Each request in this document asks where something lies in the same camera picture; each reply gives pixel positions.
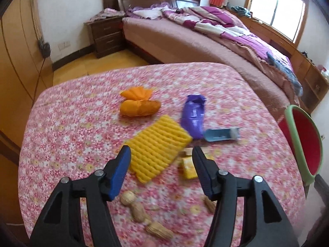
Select white pillow with purple frill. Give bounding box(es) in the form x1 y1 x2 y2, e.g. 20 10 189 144
126 2 167 20

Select peanut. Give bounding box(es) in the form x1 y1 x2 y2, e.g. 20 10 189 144
204 197 218 213
145 221 174 240
121 192 135 207
131 203 146 223

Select purple patchwork quilt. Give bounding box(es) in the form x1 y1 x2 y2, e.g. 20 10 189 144
162 5 304 96

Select long wooden window cabinet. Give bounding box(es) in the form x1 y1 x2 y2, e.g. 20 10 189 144
226 6 329 114

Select red bucket with green rim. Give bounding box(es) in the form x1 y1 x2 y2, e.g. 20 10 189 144
278 105 323 184

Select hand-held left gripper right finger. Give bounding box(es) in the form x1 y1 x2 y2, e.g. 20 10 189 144
192 146 300 247

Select blue crumpled clothes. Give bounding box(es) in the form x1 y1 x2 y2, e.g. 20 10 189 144
230 6 254 18

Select wooden framed window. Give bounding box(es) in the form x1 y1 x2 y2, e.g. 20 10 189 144
244 0 313 44

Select pink floral tablecloth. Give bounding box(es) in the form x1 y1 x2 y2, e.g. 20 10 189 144
18 62 307 247

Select dark wooden bed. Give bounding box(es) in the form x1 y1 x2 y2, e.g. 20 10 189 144
102 0 304 124

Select purple plastic wrapper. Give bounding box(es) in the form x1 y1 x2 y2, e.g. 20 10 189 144
181 94 207 140

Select yellow foam fruit net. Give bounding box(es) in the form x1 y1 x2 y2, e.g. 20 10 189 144
124 115 193 184

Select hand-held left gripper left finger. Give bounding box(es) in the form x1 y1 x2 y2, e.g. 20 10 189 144
29 145 132 247

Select yellow snack packet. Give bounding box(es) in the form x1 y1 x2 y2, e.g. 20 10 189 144
179 154 215 179

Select dark wooden nightstand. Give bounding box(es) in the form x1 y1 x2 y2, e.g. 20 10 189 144
85 15 126 59

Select wooden wardrobe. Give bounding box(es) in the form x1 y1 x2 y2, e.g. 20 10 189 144
0 0 54 157

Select folded pink clothes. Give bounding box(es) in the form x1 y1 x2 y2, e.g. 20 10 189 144
90 8 125 21

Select black device with cable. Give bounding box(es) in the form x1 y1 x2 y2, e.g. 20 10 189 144
38 38 51 58

